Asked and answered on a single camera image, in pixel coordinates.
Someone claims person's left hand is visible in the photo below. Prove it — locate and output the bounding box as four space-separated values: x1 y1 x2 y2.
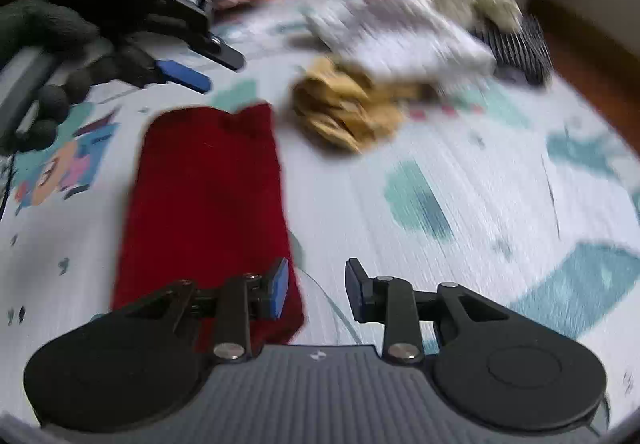
0 0 168 155

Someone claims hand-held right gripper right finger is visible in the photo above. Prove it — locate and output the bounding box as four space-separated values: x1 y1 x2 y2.
345 257 508 365

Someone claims black cable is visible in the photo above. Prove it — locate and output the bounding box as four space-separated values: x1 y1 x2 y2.
0 154 16 225

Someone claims white garment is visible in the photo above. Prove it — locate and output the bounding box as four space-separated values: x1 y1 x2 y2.
305 0 496 85

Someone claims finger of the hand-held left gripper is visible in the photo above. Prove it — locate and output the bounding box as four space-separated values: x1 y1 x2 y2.
152 59 212 93
187 31 246 71

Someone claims red knit sweater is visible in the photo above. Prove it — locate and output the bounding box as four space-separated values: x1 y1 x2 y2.
111 103 306 355

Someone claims dark grey ribbed garment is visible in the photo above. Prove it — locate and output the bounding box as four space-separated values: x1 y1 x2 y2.
470 14 553 86

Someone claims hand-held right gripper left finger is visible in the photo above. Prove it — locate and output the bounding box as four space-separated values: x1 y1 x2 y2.
125 256 291 365

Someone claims mustard yellow garment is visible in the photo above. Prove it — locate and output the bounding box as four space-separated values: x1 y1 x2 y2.
290 55 431 155

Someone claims printed cartoon play mat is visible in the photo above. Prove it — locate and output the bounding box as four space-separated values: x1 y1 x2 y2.
0 0 640 425

